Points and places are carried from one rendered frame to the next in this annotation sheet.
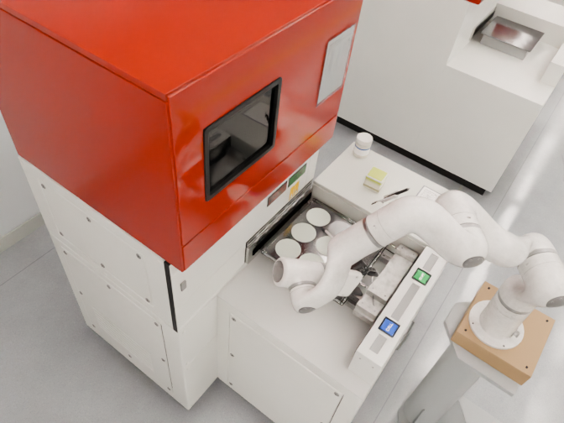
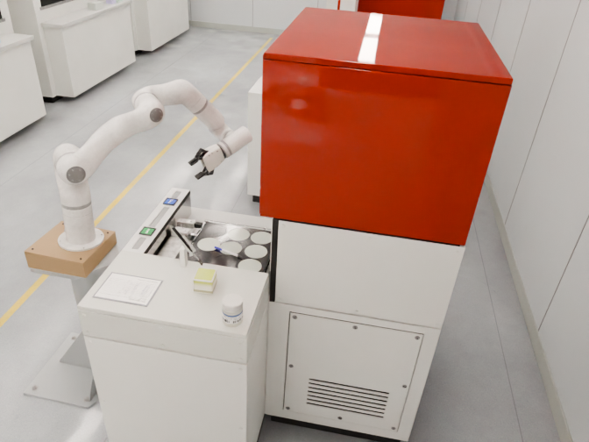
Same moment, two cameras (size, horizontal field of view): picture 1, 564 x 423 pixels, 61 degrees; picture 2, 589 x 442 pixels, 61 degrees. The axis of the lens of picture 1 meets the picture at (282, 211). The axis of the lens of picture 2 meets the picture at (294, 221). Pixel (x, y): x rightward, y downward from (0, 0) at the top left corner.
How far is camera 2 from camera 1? 3.03 m
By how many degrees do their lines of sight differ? 97
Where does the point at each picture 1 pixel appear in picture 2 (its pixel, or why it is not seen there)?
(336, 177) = (247, 283)
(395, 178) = (181, 304)
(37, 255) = (510, 366)
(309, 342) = (220, 217)
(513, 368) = not seen: hidden behind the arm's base
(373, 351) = (179, 192)
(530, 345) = (55, 234)
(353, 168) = not seen: hidden behind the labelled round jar
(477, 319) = (96, 237)
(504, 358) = not seen: hidden behind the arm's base
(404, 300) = (160, 217)
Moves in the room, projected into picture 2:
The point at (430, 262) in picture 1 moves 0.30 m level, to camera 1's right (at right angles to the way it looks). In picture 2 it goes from (139, 244) to (62, 255)
